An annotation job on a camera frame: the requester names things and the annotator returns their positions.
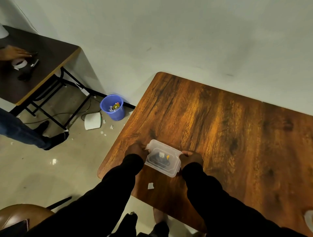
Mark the white rounded object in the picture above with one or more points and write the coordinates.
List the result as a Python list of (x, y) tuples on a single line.
[(309, 219)]

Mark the white paper scrap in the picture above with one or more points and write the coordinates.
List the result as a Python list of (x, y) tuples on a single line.
[(150, 186)]

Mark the white power strip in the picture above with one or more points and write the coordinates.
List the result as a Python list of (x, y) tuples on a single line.
[(83, 89)]

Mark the person's right thumb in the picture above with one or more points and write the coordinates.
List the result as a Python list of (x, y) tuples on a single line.
[(187, 153)]

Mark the person's right forearm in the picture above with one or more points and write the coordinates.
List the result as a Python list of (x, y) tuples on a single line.
[(220, 202)]

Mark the black tape dispenser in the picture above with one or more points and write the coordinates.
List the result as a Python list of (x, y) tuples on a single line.
[(27, 73)]

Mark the person's legs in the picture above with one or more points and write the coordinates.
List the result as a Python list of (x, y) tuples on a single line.
[(159, 219)]

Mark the person's left fingers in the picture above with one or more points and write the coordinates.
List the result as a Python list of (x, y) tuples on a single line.
[(144, 149)]

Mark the scattered white paper scraps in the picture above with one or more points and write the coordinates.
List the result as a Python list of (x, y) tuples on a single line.
[(54, 161)]

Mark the white tape roll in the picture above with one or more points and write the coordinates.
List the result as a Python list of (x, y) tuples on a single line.
[(19, 64)]

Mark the person's left hand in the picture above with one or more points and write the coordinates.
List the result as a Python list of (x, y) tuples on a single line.
[(134, 151)]

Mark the white square device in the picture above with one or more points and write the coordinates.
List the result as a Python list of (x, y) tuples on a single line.
[(93, 121)]

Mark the dark item inside container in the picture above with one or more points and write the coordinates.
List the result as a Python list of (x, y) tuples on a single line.
[(156, 158)]

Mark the clear plastic lidded container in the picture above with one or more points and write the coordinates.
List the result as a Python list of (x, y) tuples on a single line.
[(168, 168)]

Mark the blue plastic waste bin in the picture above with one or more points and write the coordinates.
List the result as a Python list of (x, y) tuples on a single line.
[(115, 113)]

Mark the brown leather chair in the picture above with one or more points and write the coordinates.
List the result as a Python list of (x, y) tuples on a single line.
[(22, 216)]

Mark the person's right hand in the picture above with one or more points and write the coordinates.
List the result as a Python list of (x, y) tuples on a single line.
[(192, 160)]

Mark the dark table with black frame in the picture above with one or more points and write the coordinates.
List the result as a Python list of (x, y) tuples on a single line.
[(49, 61)]

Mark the trash in bin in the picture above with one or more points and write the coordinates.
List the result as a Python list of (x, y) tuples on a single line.
[(115, 106)]

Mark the person's left forearm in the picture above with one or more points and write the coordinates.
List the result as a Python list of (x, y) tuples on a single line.
[(97, 197)]

